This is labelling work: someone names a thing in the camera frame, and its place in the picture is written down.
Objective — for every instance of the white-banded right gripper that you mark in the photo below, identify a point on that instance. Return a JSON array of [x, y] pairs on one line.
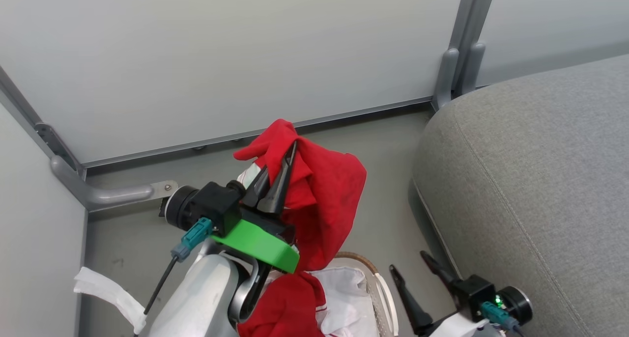
[[457, 327]]

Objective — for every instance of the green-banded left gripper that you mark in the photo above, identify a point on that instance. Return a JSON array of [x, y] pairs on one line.
[[255, 246]]

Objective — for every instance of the red garment with white trim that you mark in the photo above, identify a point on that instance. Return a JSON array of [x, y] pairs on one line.
[[329, 194]]

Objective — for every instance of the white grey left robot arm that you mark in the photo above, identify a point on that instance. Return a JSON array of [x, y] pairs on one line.
[[196, 297]]

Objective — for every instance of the white laundry basket brown rim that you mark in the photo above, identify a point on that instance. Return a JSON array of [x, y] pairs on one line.
[[381, 288]]

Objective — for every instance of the white basket liner cloth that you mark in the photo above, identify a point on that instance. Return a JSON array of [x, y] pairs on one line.
[[351, 297]]

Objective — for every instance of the grey fabric sofa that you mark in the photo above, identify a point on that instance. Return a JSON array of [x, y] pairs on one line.
[[535, 189]]

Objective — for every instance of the grey metal partition foot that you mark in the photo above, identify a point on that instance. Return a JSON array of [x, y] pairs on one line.
[[108, 194]]

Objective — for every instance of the white cloth strip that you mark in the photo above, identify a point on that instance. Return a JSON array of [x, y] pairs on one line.
[[110, 293]]

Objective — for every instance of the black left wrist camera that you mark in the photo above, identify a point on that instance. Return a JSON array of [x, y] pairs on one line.
[[216, 204]]

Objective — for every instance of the grey metal partition bottom rail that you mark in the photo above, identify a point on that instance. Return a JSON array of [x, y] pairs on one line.
[[245, 133]]

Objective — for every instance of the grey metal double partition post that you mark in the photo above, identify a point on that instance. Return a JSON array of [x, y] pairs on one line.
[[459, 57]]

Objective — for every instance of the grey metal corner partition post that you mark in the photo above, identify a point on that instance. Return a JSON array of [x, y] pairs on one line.
[[39, 126]]

